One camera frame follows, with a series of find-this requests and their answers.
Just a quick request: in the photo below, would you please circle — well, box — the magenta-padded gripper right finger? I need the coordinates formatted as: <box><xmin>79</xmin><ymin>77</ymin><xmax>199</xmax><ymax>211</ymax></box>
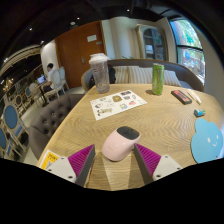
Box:
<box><xmin>133</xmin><ymin>143</ymin><xmax>184</xmax><ymax>186</ymax></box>

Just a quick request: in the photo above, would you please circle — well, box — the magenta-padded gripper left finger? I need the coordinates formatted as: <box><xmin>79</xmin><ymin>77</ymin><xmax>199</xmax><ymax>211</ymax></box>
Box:
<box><xmin>44</xmin><ymin>143</ymin><xmax>97</xmax><ymax>188</ymax></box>

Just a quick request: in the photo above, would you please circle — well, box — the pink computer mouse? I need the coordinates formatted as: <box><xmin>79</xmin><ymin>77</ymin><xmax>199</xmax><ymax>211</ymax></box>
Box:
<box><xmin>101</xmin><ymin>125</ymin><xmax>142</xmax><ymax>162</ymax></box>

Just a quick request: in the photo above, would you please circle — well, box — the blue cloud-shaped mouse pad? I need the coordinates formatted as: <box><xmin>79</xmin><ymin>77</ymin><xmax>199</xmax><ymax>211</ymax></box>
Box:
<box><xmin>190</xmin><ymin>117</ymin><xmax>224</xmax><ymax>164</ymax></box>

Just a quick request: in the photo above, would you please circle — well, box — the yellow card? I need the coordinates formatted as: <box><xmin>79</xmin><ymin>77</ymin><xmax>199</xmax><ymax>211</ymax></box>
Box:
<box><xmin>37</xmin><ymin>149</ymin><xmax>61</xmax><ymax>170</ymax></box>

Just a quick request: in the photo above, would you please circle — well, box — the grey tufted armchair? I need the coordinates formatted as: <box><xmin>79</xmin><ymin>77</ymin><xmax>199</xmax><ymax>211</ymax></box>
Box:
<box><xmin>28</xmin><ymin>93</ymin><xmax>86</xmax><ymax>160</ymax></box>

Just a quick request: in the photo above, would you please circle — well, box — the small blue-green pack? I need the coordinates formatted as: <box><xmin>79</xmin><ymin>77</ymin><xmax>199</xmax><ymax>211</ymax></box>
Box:
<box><xmin>194</xmin><ymin>108</ymin><xmax>207</xmax><ymax>118</ymax></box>

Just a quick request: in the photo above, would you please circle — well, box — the group of blue-backed chairs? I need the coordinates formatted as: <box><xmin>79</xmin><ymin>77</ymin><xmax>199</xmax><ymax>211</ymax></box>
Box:
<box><xmin>0</xmin><ymin>83</ymin><xmax>31</xmax><ymax>161</ymax></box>

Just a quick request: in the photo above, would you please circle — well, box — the black and red box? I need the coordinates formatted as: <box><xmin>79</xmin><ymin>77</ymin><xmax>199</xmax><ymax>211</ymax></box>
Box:
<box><xmin>170</xmin><ymin>89</ymin><xmax>193</xmax><ymax>106</ymax></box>

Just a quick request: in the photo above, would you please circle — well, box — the white wrapped packet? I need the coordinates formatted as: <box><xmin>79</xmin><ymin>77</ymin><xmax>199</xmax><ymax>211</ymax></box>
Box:
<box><xmin>187</xmin><ymin>89</ymin><xmax>202</xmax><ymax>105</ymax></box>

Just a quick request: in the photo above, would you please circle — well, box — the white sticker sheet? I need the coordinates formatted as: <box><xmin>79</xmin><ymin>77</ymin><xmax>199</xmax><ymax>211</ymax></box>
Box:
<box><xmin>89</xmin><ymin>89</ymin><xmax>148</xmax><ymax>121</ymax></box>

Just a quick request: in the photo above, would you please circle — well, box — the white chair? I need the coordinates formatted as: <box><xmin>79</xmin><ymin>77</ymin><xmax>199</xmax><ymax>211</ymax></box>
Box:
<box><xmin>44</xmin><ymin>66</ymin><xmax>70</xmax><ymax>102</ymax></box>

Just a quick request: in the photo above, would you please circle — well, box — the green drink can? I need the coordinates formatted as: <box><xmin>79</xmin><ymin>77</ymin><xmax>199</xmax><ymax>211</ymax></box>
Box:
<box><xmin>151</xmin><ymin>63</ymin><xmax>165</xmax><ymax>96</ymax></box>

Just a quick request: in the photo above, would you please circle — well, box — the striped cushion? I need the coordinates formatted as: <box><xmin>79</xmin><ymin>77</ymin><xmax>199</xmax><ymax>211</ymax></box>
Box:
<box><xmin>128</xmin><ymin>65</ymin><xmax>154</xmax><ymax>85</ymax></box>
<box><xmin>163</xmin><ymin>69</ymin><xmax>183</xmax><ymax>88</ymax></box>
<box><xmin>113</xmin><ymin>65</ymin><xmax>131</xmax><ymax>85</ymax></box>

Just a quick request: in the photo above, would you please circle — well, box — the person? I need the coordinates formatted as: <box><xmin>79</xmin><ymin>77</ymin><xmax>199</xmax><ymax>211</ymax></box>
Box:
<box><xmin>42</xmin><ymin>62</ymin><xmax>58</xmax><ymax>93</ymax></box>

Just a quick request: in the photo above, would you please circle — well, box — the curved brown sofa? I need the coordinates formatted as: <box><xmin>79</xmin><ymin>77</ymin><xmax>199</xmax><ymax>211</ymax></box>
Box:
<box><xmin>80</xmin><ymin>58</ymin><xmax>205</xmax><ymax>93</ymax></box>

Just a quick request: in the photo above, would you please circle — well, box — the clear shaker bottle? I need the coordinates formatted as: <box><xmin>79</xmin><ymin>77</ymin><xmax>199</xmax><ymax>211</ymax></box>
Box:
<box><xmin>88</xmin><ymin>53</ymin><xmax>111</xmax><ymax>95</ymax></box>

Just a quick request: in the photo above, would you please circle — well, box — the brown wooden door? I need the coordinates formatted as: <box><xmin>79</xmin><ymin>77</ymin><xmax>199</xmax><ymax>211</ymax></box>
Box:
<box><xmin>54</xmin><ymin>20</ymin><xmax>107</xmax><ymax>89</ymax></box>

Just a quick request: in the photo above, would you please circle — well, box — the dark-framed window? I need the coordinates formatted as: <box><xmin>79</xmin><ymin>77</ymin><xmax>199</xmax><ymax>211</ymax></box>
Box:
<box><xmin>169</xmin><ymin>18</ymin><xmax>206</xmax><ymax>84</ymax></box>

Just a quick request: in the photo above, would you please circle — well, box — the arched glass-door cabinet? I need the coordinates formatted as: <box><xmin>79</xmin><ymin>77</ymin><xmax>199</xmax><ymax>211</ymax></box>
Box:
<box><xmin>134</xmin><ymin>24</ymin><xmax>168</xmax><ymax>62</ymax></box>

